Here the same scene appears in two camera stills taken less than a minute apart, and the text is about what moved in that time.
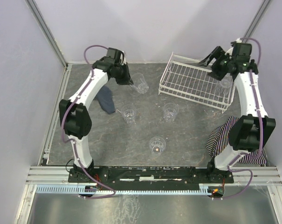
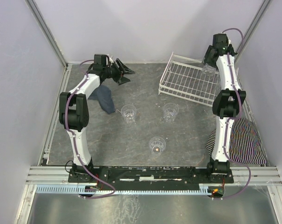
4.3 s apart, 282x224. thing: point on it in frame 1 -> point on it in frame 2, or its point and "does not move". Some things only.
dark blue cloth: x=106 y=100 does not move
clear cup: x=140 y=84 -> x=209 y=70
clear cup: x=170 y=109 does not move
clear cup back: x=218 y=87 does not move
